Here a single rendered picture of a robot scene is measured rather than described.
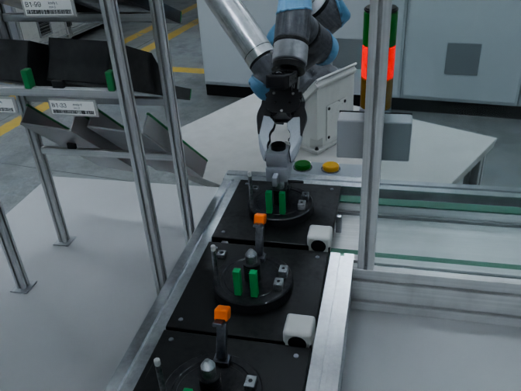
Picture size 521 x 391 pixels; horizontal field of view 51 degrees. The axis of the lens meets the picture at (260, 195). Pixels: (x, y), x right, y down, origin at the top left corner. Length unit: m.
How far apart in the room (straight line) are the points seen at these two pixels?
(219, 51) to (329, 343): 3.76
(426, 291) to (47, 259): 0.83
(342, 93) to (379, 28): 0.85
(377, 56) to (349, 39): 3.28
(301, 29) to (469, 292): 0.61
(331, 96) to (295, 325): 0.91
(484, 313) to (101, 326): 0.72
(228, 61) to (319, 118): 2.92
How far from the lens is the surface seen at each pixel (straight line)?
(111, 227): 1.39
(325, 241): 1.05
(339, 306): 0.94
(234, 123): 1.88
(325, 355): 0.87
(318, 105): 1.59
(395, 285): 1.04
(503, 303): 1.08
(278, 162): 1.08
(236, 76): 4.49
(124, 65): 0.88
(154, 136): 1.08
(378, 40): 0.84
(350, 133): 0.91
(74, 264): 1.30
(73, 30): 6.93
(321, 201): 1.19
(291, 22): 1.18
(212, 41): 4.49
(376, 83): 0.86
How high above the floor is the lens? 1.60
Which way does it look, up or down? 31 degrees down
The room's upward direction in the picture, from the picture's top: 4 degrees counter-clockwise
